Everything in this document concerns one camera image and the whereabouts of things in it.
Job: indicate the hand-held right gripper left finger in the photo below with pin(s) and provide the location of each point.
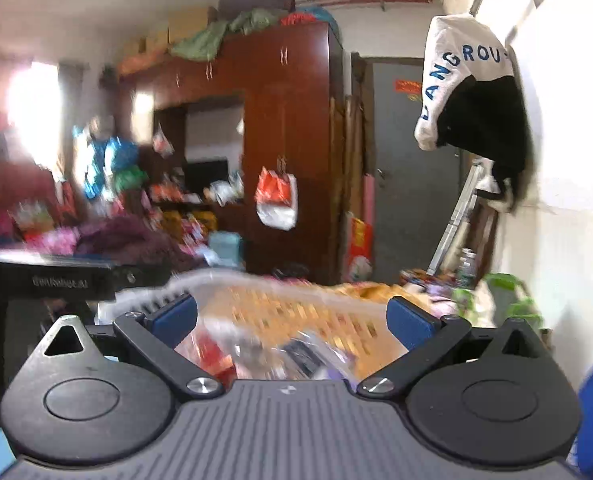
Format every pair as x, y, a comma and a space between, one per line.
179, 317

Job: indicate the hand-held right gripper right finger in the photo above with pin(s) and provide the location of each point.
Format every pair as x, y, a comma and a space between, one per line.
409, 322

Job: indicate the red item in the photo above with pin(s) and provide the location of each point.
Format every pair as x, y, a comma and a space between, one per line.
211, 355

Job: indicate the black item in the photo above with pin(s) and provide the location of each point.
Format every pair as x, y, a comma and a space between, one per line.
301, 355

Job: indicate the white plastic laundry basket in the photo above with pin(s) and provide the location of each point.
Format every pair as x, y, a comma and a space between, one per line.
296, 305

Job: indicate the yellow cloth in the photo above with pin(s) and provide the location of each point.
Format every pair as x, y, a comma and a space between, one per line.
366, 292

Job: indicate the dark maroon clothes pile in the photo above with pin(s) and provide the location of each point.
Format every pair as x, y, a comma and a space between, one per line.
126, 240

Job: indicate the teal box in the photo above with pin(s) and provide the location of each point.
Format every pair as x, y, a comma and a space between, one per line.
225, 249

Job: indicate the red printed bag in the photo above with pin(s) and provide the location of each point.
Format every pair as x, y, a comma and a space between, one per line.
361, 252

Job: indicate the green plastic bag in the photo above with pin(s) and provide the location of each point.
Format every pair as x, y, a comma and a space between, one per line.
511, 295

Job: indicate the metal crutches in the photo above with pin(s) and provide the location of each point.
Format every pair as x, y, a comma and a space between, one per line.
456, 225

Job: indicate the grey door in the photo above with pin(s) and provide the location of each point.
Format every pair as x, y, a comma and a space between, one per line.
401, 210

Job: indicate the blue plastic bag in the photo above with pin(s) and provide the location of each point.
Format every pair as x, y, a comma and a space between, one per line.
109, 160

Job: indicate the black television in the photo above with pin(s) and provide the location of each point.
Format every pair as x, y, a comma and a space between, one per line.
206, 175

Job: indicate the orange and white plastic bag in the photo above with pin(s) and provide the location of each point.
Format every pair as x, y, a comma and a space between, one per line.
276, 200

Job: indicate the small pink plastic bag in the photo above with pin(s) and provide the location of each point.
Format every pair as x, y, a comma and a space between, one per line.
162, 142

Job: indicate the brown wooden wardrobe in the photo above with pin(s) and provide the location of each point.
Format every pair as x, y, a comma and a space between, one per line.
286, 160

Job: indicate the black garment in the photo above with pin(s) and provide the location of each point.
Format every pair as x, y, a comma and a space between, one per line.
491, 130

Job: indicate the red door sticker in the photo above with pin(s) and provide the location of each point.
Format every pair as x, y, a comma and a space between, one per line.
409, 90

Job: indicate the green cloth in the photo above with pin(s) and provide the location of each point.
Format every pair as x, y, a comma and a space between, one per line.
201, 42
254, 21

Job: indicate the white sweatshirt with blue letters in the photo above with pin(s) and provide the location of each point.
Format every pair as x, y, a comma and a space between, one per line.
456, 45

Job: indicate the cardboard box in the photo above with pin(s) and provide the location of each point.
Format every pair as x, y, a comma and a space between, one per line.
191, 22

